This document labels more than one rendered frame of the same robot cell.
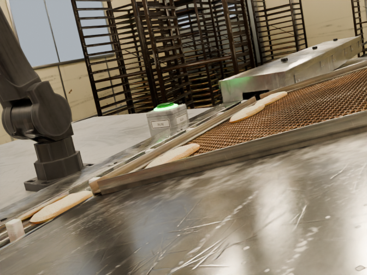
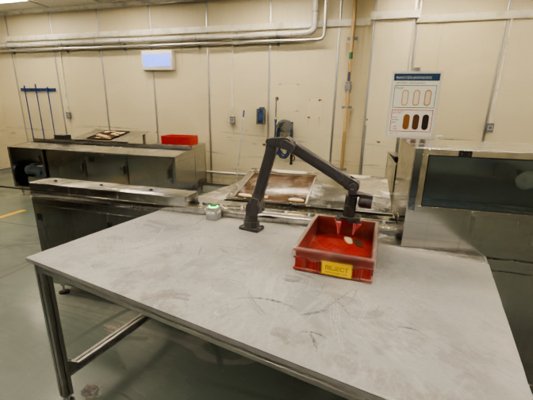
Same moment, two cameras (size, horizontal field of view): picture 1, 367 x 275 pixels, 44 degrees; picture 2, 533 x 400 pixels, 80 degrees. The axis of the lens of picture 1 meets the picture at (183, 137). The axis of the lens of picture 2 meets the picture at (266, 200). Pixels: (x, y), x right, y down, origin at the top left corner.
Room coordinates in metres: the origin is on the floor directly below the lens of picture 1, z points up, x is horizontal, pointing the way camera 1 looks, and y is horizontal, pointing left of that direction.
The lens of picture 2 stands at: (1.22, 1.86, 1.46)
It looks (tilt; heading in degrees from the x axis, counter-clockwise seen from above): 16 degrees down; 254
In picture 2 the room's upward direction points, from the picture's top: 1 degrees clockwise
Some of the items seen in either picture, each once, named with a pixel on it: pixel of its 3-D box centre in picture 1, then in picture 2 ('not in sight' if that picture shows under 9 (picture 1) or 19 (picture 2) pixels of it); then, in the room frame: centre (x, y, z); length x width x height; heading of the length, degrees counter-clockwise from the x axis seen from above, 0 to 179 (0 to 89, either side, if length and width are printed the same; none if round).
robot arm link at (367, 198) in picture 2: not in sight; (360, 194); (0.37, 0.56, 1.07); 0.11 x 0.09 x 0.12; 145
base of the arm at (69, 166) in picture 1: (58, 160); (251, 221); (0.84, 0.24, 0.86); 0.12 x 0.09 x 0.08; 137
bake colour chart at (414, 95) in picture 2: not in sight; (412, 105); (-0.42, -0.13, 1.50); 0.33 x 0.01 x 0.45; 153
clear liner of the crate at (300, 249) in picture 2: not in sight; (339, 242); (0.52, 0.64, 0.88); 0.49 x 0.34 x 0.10; 54
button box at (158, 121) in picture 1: (171, 131); (213, 214); (1.02, 0.02, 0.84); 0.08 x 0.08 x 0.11; 59
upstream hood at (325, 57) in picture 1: (311, 59); (110, 190); (1.66, -0.52, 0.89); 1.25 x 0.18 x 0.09; 149
